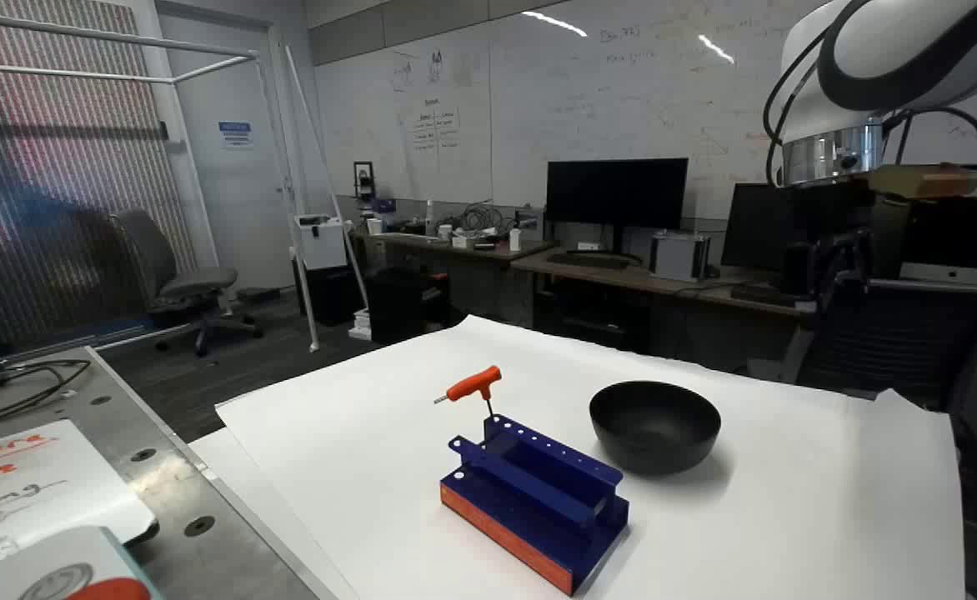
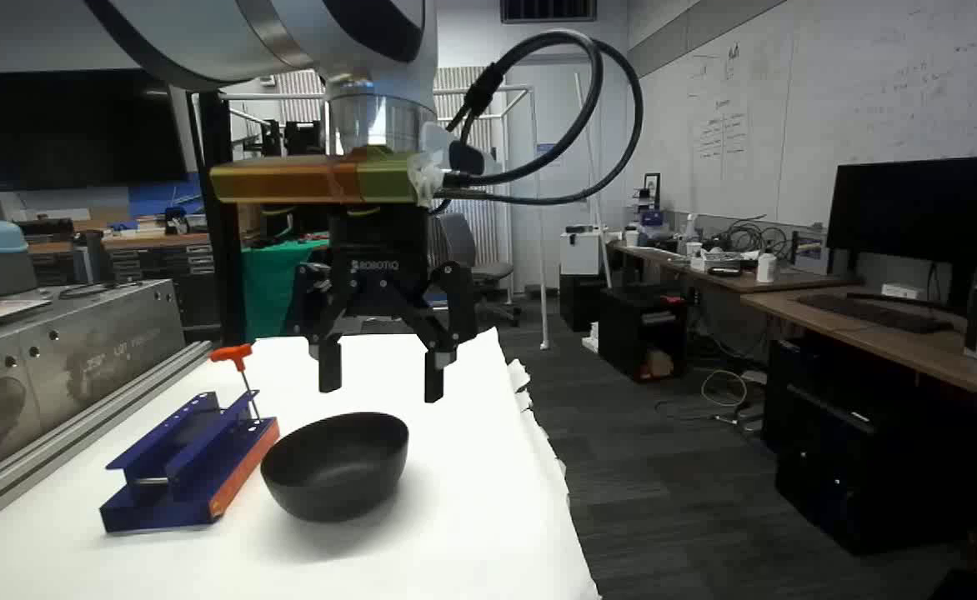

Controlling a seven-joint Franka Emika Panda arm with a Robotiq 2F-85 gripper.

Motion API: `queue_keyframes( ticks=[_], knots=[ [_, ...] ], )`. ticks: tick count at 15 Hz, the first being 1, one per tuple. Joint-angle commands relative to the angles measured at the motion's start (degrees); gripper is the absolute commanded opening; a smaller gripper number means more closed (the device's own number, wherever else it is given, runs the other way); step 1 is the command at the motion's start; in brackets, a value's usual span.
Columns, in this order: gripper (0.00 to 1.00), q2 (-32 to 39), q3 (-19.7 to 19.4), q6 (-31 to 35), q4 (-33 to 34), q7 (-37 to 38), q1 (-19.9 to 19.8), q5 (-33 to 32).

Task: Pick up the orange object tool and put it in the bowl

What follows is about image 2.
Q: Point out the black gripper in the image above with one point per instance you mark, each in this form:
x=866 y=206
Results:
x=383 y=252

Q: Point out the orange rectangular block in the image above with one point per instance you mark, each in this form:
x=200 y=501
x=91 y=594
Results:
x=233 y=355

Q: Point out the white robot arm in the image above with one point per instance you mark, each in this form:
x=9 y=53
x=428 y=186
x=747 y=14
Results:
x=289 y=34

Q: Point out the black bowl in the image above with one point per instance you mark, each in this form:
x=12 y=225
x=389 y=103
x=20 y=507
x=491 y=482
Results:
x=339 y=472

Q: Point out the blue tool rack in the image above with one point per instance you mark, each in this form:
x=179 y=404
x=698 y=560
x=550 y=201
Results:
x=181 y=462

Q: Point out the green cloth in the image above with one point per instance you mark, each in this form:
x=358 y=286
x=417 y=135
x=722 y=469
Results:
x=275 y=286

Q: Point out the grey office chair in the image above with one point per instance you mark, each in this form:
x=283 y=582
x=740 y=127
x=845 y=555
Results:
x=473 y=261

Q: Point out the white table cover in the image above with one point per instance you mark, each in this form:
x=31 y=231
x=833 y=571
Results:
x=465 y=510

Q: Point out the black floor box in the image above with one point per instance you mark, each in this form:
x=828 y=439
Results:
x=640 y=335

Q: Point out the grey metal base block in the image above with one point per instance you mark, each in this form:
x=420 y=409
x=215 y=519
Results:
x=64 y=355

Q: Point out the cluttered lab bench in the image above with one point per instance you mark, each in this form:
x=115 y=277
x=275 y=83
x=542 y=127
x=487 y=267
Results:
x=722 y=271

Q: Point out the white cup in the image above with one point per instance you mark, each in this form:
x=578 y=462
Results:
x=766 y=267

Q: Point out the black keyboard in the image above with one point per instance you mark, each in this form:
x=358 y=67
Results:
x=874 y=312

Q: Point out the black under-desk cabinet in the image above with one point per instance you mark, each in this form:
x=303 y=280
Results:
x=874 y=469

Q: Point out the wooden desk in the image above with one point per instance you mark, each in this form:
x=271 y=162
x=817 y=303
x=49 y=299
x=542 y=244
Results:
x=921 y=347

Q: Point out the black computer monitor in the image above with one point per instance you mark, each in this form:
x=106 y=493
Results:
x=921 y=210

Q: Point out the black vertical post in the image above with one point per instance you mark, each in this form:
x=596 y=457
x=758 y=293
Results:
x=223 y=254

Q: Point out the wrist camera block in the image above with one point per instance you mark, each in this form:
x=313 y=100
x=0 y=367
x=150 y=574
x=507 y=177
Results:
x=307 y=177

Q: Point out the aluminium rail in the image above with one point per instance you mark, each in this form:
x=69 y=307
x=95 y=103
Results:
x=55 y=439

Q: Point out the large black wall screen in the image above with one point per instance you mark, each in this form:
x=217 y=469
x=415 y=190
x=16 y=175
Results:
x=64 y=127

